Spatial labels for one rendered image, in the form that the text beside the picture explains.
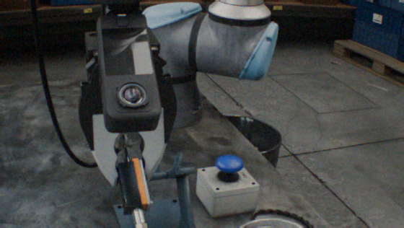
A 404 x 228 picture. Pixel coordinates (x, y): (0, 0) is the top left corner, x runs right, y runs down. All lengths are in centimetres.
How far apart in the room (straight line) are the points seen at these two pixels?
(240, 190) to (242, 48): 29
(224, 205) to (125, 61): 36
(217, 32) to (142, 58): 50
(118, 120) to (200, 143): 56
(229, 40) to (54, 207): 42
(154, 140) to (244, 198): 26
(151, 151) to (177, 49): 45
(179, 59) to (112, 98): 56
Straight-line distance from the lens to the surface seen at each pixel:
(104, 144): 51
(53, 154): 90
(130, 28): 45
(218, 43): 92
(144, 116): 40
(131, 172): 52
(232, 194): 73
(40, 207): 76
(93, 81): 47
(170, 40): 95
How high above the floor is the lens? 122
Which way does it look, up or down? 23 degrees down
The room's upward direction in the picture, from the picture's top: 4 degrees clockwise
